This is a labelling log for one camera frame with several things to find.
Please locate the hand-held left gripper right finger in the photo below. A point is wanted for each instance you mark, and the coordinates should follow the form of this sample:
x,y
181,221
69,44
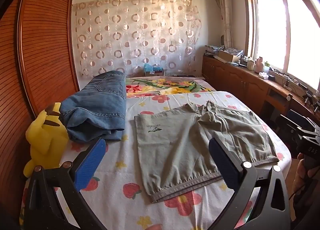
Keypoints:
x,y
225,165

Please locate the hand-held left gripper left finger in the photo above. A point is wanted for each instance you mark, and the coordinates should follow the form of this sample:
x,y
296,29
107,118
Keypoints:
x,y
90,162

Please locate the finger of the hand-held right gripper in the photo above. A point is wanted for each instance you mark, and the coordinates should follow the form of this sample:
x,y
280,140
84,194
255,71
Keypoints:
x,y
293,114
288,130

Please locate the grey-green pants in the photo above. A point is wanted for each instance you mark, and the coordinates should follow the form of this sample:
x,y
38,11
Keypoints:
x,y
180,140

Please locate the person's right hand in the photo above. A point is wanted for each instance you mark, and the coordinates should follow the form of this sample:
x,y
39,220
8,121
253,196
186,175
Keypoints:
x,y
301,182

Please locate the wooden chair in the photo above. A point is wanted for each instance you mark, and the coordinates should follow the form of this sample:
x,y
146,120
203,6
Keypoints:
x,y
288,102

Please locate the small black box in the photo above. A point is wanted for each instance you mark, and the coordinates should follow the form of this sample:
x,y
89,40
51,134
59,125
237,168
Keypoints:
x,y
271,77

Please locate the yellow plush toy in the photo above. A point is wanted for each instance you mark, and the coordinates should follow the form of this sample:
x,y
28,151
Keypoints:
x,y
47,142

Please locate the white tissue box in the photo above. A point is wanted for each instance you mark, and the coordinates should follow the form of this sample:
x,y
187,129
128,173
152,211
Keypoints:
x,y
264,75

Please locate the white jug bottle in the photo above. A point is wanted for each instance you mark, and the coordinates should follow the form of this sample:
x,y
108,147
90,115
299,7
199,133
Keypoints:
x,y
259,64

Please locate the blue denim jeans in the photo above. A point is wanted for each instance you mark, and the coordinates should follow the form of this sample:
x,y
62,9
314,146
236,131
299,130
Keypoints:
x,y
100,100

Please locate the white cup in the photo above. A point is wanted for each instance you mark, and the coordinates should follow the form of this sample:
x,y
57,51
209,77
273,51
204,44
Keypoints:
x,y
250,65

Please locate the long wooden cabinet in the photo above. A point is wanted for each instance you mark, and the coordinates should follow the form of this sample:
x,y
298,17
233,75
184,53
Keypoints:
x,y
232,80

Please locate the wooden framed window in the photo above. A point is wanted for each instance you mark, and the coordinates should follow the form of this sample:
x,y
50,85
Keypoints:
x,y
270,32

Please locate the open cardboard box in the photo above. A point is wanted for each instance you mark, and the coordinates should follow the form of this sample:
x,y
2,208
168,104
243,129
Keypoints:
x,y
228,56

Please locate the floral blanket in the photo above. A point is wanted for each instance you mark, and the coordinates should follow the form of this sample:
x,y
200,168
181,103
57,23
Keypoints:
x,y
170,86

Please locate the stack of books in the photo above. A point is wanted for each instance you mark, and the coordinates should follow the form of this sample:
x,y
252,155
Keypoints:
x,y
212,50

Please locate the small printed cardboard box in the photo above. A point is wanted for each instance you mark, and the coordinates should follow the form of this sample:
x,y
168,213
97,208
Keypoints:
x,y
155,72

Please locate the blue plastic bag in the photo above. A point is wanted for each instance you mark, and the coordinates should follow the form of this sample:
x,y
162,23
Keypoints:
x,y
148,67

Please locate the pale patterned window curtain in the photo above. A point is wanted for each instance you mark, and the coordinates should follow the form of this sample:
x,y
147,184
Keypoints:
x,y
226,15

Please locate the sheer circle-pattern curtain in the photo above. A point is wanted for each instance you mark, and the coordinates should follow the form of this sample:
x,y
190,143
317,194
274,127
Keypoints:
x,y
137,32

